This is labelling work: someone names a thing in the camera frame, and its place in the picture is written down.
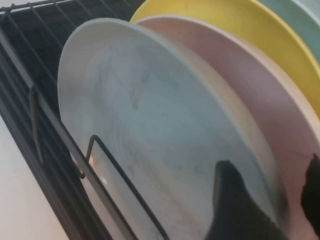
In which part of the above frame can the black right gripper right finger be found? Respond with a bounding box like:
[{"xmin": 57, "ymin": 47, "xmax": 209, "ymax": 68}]
[{"xmin": 300, "ymin": 153, "xmax": 320, "ymax": 226}]

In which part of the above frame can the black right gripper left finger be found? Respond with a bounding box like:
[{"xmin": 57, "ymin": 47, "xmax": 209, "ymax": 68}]
[{"xmin": 204, "ymin": 159, "xmax": 289, "ymax": 240}]

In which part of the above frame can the light blue scuffed plate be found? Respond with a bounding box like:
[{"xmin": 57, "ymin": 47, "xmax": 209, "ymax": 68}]
[{"xmin": 56, "ymin": 18, "xmax": 290, "ymax": 240}]

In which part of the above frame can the pink plate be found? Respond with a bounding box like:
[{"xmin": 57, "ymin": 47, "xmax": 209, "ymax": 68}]
[{"xmin": 135, "ymin": 15, "xmax": 320, "ymax": 240}]

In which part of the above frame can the teal blue plate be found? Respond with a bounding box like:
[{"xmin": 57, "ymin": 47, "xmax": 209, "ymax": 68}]
[{"xmin": 258, "ymin": 0, "xmax": 320, "ymax": 65}]

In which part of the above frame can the pale blue plate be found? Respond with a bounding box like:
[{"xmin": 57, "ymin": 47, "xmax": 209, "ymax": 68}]
[{"xmin": 291, "ymin": 0, "xmax": 320, "ymax": 16}]

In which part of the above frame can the yellow plate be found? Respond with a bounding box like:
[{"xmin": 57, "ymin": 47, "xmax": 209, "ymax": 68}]
[{"xmin": 129, "ymin": 0, "xmax": 320, "ymax": 115}]

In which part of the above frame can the black plastic drip tray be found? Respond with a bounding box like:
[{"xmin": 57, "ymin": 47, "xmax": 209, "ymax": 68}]
[{"xmin": 0, "ymin": 0, "xmax": 141, "ymax": 240}]

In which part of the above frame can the black wire dish rack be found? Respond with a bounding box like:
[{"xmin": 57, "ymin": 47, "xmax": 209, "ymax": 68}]
[{"xmin": 0, "ymin": 0, "xmax": 171, "ymax": 240}]

